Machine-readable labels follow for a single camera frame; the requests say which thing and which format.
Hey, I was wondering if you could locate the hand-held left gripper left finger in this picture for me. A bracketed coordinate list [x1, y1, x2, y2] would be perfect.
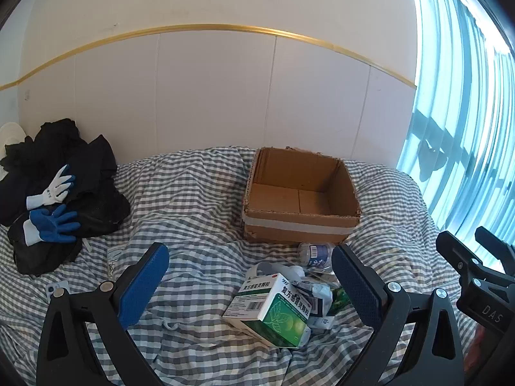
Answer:
[37, 242, 170, 386]

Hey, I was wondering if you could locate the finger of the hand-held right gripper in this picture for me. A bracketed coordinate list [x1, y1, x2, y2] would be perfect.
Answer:
[475, 227, 515, 276]
[436, 231, 483, 280]

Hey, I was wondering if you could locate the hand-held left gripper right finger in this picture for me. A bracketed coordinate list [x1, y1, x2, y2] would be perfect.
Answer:
[331, 243, 467, 386]

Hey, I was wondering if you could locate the green packet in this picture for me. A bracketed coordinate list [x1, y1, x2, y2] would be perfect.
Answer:
[330, 287, 349, 314]

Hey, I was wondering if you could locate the blue white small box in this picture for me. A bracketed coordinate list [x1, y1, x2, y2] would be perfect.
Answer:
[309, 298, 334, 330]

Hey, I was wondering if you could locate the clear plastic bottle blue label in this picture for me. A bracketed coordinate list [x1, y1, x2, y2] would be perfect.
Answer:
[298, 242, 334, 272]

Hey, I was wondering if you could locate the green white medicine box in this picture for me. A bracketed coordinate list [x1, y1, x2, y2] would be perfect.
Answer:
[222, 272, 312, 348]

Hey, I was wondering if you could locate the grey tape roll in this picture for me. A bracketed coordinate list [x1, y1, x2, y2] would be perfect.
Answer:
[249, 261, 306, 286]

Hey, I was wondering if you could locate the brown cardboard box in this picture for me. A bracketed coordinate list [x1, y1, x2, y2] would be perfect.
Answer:
[242, 147, 362, 246]

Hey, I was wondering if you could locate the white phone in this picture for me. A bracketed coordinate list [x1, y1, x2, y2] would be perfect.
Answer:
[45, 282, 70, 300]

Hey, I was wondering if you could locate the pile of black clothes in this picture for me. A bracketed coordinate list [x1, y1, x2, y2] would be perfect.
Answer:
[0, 118, 131, 277]

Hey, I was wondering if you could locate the white work glove blue palm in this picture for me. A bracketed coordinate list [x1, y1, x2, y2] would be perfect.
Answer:
[26, 165, 76, 211]

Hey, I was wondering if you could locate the sheer window curtain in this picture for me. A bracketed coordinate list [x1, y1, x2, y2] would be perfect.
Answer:
[396, 0, 515, 250]

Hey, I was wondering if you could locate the white rounded object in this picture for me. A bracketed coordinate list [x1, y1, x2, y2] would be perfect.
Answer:
[0, 123, 27, 181]

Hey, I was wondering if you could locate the gold wall trim strip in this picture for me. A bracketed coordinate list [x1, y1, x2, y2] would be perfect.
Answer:
[0, 24, 417, 91]

